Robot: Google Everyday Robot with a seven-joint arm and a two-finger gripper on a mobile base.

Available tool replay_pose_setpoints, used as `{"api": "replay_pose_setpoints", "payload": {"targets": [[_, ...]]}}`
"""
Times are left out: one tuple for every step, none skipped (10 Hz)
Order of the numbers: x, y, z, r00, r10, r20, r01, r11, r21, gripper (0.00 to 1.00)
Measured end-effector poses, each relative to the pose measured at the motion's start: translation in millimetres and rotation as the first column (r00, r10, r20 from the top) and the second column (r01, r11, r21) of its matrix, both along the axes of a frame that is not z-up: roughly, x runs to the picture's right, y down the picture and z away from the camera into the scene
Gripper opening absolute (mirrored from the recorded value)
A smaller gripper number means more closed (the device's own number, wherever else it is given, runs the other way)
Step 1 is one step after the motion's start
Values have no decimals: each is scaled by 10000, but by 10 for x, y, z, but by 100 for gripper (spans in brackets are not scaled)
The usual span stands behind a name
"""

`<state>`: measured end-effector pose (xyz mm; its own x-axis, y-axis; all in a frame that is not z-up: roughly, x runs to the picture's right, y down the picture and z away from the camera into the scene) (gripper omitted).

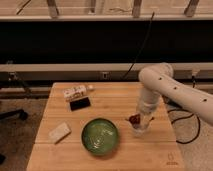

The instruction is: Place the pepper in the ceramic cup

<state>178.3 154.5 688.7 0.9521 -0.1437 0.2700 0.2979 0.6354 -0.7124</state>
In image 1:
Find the beige sponge block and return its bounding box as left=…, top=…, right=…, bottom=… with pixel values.
left=49, top=123, right=71, bottom=143

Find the black rectangular box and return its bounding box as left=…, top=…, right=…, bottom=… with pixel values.
left=70, top=97, right=91, bottom=111

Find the black cable on floor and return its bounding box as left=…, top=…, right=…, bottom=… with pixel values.
left=164, top=96, right=202, bottom=145

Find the black office chair base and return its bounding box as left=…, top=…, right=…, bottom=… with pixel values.
left=0, top=109, right=28, bottom=120

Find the black hanging cable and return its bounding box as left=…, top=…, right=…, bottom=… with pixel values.
left=122, top=12, right=156, bottom=80

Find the green bowl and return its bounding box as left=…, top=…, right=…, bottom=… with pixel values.
left=81, top=118, right=119, bottom=156

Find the white ceramic cup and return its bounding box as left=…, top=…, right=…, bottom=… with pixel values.
left=133, top=124, right=148, bottom=137

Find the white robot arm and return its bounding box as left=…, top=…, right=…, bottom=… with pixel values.
left=137, top=63, right=213, bottom=130

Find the white printed carton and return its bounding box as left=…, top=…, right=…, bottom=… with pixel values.
left=63, top=85, right=87, bottom=101

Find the red pepper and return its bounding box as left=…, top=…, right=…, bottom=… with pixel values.
left=129, top=114, right=140, bottom=124

